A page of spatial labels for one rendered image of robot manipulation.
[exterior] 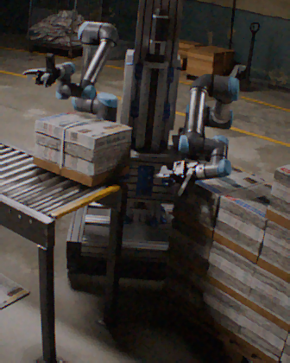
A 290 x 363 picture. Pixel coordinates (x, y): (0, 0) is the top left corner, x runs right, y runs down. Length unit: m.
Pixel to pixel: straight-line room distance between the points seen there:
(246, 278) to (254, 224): 0.27
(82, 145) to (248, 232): 0.82
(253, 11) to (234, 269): 7.31
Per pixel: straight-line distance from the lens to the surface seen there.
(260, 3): 9.44
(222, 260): 2.59
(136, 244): 3.28
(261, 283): 2.46
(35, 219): 2.22
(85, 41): 3.09
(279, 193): 2.29
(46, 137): 2.63
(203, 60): 8.75
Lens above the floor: 1.79
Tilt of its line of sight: 21 degrees down
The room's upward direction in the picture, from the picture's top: 6 degrees clockwise
